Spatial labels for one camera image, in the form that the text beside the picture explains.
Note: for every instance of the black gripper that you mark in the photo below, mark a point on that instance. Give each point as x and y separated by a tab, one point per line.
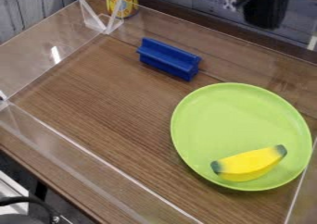
262	13

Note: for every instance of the yellow toy banana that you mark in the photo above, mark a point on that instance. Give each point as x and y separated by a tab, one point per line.
249	165

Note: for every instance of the green round plate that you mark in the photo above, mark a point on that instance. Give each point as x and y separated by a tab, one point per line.
229	118

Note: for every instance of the blue plastic block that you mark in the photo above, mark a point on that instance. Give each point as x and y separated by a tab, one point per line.
168	58

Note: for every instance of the yellow labelled tin can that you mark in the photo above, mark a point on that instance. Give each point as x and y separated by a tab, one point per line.
127	7

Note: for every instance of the clear acrylic tray walls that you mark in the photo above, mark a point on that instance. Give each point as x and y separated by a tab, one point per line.
85	117

